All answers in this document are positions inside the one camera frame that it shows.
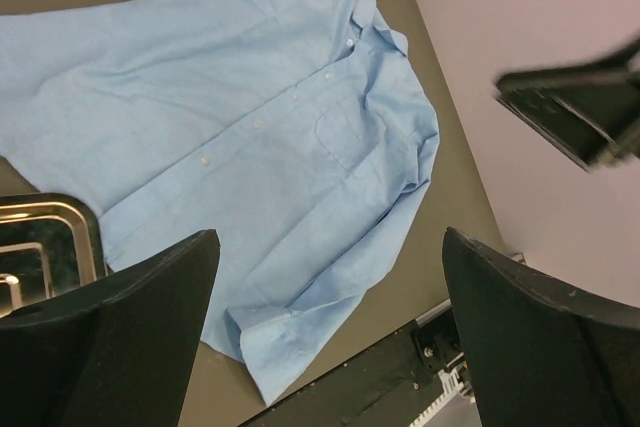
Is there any light blue button shirt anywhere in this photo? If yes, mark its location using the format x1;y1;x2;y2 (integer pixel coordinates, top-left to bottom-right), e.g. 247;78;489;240
1;0;440;403

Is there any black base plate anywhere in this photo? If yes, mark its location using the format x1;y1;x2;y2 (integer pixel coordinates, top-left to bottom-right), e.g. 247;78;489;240
244;312;465;427

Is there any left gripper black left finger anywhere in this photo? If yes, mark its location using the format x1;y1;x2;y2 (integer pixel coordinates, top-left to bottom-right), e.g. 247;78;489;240
1;230;220;426

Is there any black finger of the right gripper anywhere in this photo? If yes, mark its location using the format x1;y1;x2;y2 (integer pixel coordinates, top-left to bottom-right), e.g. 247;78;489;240
494;38;639;171

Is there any grey slotted cable duct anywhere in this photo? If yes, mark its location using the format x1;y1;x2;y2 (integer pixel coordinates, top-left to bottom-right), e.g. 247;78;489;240
409;363;481;427

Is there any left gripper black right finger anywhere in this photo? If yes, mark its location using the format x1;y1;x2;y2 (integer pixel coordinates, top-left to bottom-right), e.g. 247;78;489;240
442;228;639;426

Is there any steel tray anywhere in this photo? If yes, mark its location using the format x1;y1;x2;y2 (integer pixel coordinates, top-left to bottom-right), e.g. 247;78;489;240
1;193;110;317

